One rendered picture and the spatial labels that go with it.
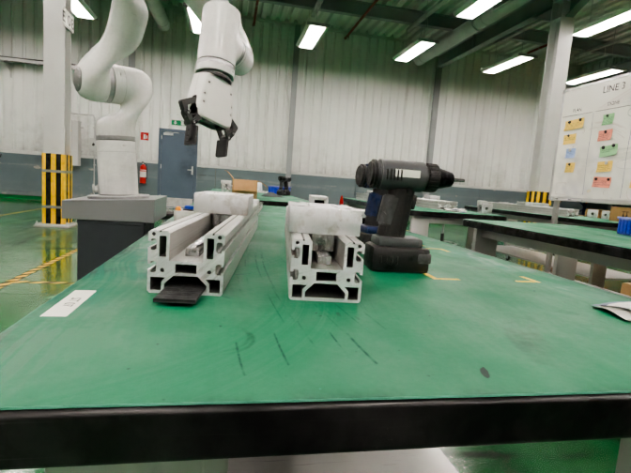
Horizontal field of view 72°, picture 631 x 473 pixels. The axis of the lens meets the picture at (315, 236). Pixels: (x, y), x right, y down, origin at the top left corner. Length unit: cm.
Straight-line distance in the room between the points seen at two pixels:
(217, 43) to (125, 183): 66
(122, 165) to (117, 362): 116
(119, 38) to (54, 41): 643
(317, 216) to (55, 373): 40
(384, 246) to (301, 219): 25
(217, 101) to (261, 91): 1163
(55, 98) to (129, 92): 621
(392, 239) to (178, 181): 1168
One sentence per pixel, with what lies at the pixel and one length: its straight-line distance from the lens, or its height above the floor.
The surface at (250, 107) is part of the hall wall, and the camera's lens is 1254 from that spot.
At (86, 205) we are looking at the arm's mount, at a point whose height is 82.
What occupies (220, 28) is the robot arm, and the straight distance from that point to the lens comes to 105.
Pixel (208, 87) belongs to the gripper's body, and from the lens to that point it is 100.
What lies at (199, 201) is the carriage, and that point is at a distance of 92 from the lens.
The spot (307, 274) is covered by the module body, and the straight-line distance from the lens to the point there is 60.
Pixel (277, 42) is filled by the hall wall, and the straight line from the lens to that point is 1297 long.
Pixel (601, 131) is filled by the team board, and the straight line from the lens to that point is 431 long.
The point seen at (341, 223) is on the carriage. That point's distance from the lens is 66.
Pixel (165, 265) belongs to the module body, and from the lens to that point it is 62.
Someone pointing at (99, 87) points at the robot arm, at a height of 118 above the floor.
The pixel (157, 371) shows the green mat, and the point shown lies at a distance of 39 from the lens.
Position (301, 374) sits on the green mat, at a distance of 39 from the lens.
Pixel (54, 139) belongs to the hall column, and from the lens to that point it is 772.
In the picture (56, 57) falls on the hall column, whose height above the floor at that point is 249.
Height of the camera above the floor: 94
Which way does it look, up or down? 7 degrees down
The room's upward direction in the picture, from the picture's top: 4 degrees clockwise
